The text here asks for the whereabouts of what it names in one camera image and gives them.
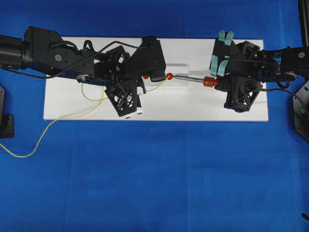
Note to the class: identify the black frame post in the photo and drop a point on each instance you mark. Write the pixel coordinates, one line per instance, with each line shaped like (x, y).
(303, 7)

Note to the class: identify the small white raised plate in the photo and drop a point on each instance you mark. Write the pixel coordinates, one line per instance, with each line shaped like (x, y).
(178, 69)

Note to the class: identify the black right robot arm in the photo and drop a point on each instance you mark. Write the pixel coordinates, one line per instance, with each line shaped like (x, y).
(240, 69)

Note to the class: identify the black object bottom right edge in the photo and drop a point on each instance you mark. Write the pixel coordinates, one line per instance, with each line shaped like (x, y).
(305, 217)

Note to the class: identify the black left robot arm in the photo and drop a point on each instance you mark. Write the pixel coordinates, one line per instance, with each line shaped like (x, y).
(45, 51)

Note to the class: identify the red handled soldering iron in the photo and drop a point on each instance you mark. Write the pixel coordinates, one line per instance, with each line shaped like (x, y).
(193, 79)

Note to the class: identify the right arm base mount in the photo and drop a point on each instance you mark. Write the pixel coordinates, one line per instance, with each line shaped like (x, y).
(301, 119)

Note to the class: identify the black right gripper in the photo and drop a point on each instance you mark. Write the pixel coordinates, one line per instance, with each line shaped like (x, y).
(259, 65)

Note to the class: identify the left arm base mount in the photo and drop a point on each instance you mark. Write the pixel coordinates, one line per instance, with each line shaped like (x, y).
(6, 120)

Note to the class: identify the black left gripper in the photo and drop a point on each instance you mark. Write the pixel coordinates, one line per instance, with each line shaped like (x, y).
(121, 73)

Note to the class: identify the large white base board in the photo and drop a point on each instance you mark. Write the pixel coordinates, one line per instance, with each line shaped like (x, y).
(67, 97)

